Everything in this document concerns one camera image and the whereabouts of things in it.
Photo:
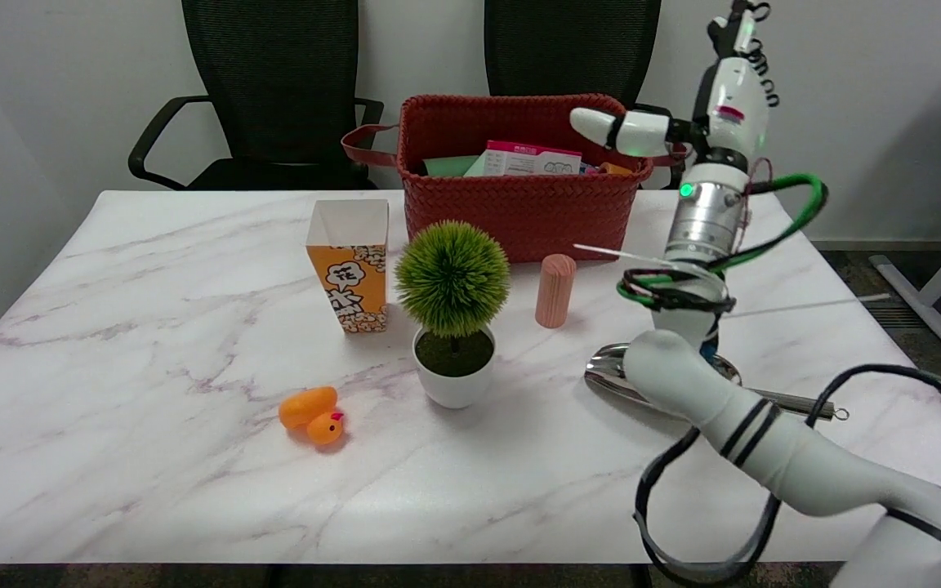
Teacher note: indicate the orange popcorn paper box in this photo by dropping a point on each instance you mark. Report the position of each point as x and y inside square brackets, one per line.
[350, 269]

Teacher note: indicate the white desk frame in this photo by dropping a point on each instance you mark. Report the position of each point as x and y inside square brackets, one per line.
[940, 282]

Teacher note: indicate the orange small item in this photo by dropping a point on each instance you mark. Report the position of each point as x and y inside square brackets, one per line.
[613, 169]

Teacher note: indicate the white pink paper box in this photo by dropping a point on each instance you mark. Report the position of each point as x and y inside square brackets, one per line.
[532, 159]

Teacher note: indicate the green ball plant white pot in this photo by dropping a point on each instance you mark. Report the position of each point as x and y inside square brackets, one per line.
[452, 286]

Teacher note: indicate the black mesh office chair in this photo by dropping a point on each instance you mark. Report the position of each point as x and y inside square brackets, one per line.
[573, 49]
[274, 90]

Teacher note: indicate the silver metal ladle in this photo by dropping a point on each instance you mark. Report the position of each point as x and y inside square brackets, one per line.
[605, 371]

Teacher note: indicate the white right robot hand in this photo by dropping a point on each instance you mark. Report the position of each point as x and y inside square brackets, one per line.
[736, 106]

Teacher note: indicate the dark green paper item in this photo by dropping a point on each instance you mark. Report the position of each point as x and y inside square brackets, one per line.
[448, 167]

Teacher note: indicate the red woven basket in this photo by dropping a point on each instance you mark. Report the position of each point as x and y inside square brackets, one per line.
[519, 212]

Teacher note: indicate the mint green cup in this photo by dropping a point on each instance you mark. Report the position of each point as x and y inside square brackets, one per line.
[476, 168]

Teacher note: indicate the orange rubber duck toy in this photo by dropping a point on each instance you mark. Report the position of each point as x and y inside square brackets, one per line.
[313, 412]

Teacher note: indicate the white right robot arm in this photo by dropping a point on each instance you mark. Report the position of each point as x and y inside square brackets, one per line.
[707, 384]

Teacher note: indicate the pink wooden cylinder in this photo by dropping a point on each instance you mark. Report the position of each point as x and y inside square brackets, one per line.
[555, 290]

